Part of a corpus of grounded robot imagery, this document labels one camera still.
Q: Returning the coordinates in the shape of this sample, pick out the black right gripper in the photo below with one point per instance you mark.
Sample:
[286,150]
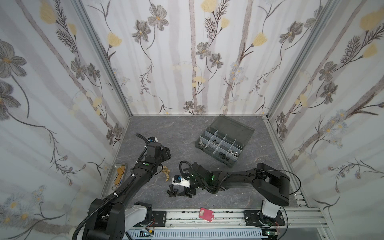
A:
[184,188]

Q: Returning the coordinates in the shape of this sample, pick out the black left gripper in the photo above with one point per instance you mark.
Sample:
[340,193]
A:
[166,153]

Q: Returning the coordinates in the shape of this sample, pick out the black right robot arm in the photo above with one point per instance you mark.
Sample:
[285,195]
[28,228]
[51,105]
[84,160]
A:
[272,184]

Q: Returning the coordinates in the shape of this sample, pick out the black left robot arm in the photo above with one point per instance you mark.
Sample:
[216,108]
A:
[106,217]

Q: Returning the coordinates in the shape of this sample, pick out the pile of black screws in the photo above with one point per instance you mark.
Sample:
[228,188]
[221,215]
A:
[172,192]

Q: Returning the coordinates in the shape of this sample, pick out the pink plastic card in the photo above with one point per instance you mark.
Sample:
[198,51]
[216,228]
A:
[206,214]

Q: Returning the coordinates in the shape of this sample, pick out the metal tray with tools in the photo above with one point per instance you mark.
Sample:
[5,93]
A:
[118,175]

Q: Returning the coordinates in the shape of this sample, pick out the clear compartment organizer box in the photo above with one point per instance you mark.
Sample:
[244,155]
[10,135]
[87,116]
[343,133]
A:
[224,140]

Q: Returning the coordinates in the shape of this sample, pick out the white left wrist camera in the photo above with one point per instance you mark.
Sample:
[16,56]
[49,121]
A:
[153,140]

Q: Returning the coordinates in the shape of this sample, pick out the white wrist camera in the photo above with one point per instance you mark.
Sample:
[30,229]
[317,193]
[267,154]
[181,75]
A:
[178,180]
[153,140]

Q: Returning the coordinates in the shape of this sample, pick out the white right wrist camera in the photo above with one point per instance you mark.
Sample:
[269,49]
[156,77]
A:
[178,180]

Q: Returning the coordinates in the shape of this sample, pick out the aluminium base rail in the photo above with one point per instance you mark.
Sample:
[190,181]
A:
[234,218]

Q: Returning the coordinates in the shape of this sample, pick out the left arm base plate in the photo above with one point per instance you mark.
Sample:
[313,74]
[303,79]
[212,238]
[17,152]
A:
[158,219]

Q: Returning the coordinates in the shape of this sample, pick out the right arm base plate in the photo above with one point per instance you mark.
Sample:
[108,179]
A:
[256,219]

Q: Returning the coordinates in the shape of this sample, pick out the white ribbed cable duct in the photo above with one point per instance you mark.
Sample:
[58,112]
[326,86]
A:
[196,234]

